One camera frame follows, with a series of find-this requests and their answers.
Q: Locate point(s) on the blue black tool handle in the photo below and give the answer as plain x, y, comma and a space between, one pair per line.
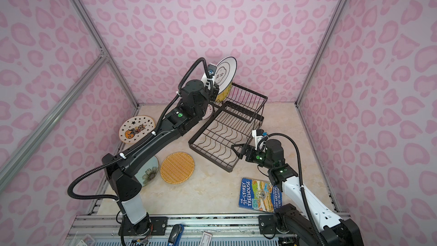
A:
175, 235

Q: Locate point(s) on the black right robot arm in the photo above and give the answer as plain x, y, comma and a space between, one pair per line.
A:
306, 217

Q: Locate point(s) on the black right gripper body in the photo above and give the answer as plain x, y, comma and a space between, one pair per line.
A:
259, 157

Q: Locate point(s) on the light blue flower plate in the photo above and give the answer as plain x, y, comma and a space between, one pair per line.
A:
148, 171

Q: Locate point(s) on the star pattern cat plate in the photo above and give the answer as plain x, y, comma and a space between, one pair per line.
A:
135, 128

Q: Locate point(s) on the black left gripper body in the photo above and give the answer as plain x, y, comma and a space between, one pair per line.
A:
214, 93

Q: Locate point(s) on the blue treehouse book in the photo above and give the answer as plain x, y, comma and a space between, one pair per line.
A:
259, 196

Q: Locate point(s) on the aluminium frame rail front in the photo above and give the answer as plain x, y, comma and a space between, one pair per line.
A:
199, 230

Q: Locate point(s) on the white plate black rings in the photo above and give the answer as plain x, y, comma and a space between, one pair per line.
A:
226, 70

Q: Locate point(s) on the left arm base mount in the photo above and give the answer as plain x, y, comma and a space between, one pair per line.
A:
155, 225

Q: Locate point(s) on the yellow-green woven plate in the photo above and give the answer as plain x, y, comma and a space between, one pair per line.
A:
222, 96

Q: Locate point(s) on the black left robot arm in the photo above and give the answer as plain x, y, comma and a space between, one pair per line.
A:
184, 112

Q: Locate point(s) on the black wire dish rack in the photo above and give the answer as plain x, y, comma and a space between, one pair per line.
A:
232, 122

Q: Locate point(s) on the white plate orange sun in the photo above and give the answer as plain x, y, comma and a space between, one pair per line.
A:
209, 112

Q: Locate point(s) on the orange woven plate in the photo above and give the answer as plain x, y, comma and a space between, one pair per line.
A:
177, 168

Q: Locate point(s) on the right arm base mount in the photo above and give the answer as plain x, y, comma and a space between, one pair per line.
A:
272, 224

